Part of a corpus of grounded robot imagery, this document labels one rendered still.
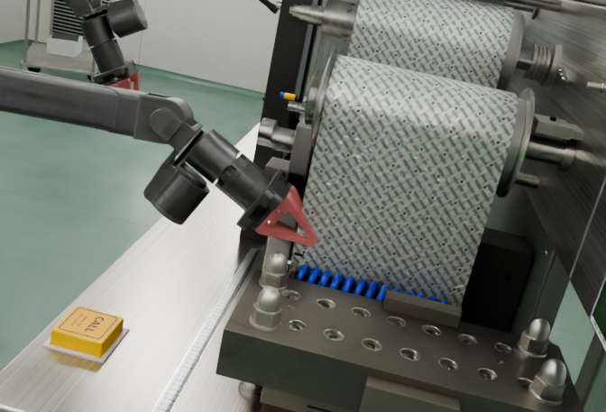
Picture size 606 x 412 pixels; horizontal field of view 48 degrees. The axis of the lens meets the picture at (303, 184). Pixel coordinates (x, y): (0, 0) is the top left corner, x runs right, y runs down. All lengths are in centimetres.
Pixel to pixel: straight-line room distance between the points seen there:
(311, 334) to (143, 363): 24
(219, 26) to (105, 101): 579
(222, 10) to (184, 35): 45
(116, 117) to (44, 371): 32
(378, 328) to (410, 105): 28
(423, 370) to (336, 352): 10
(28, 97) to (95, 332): 31
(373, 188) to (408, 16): 32
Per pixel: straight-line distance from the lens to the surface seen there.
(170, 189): 90
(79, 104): 91
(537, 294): 97
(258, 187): 88
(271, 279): 86
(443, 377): 79
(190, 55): 679
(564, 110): 105
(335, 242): 91
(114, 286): 109
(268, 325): 78
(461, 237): 90
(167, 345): 96
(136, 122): 89
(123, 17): 144
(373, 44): 108
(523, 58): 116
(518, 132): 88
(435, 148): 87
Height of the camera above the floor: 144
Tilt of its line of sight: 19 degrees down
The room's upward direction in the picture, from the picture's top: 12 degrees clockwise
